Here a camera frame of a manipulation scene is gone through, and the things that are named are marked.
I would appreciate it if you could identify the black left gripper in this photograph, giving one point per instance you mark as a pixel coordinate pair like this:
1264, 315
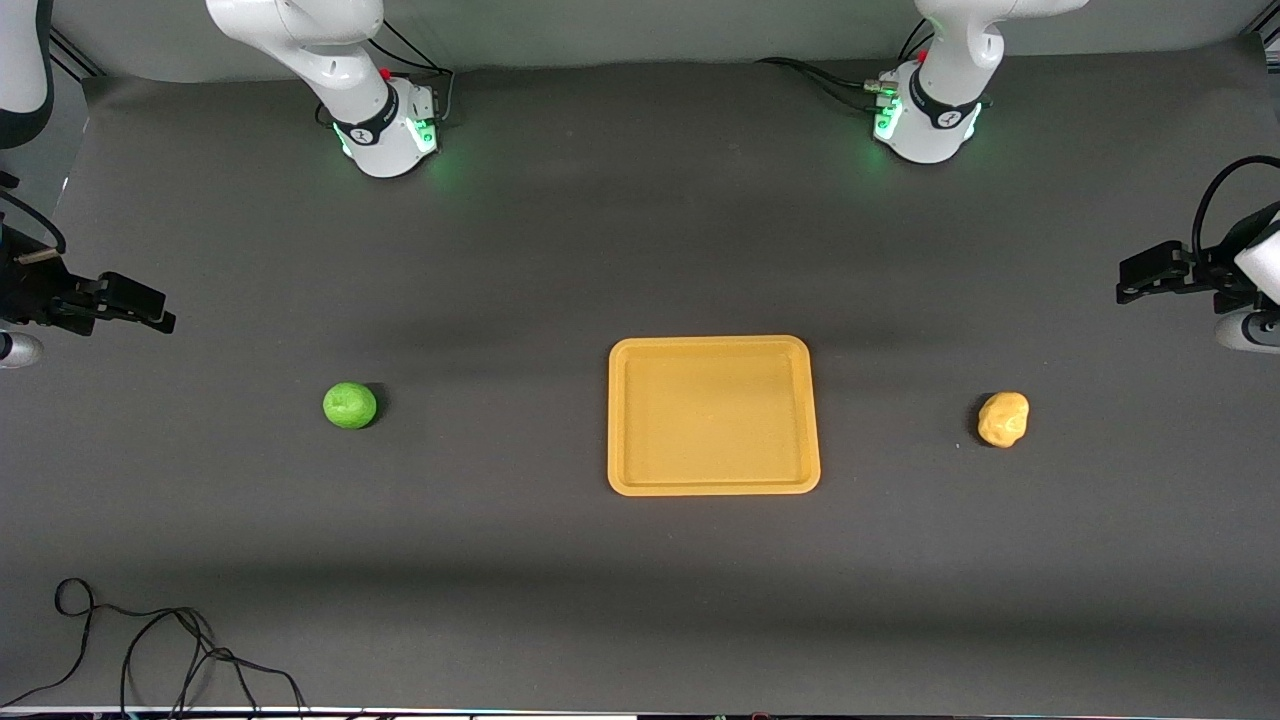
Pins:
1212, 271

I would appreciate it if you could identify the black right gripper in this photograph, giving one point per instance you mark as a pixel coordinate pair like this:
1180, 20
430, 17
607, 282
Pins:
32, 292

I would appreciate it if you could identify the yellow potato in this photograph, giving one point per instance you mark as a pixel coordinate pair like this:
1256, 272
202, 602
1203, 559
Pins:
1003, 420

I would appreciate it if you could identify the green apple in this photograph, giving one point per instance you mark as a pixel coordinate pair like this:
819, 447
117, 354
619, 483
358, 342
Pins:
350, 405

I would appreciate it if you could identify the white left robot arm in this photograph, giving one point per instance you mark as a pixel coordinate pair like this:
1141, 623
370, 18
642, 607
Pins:
940, 110

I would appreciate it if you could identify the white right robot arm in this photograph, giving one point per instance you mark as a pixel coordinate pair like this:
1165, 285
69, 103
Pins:
350, 60

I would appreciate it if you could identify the orange plastic tray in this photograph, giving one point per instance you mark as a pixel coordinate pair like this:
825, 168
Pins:
713, 415

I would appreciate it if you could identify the dark grey table mat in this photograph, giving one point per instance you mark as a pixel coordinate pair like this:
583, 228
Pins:
640, 250

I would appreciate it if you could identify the metal frame rail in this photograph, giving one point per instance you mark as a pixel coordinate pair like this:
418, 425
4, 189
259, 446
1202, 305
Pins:
75, 55

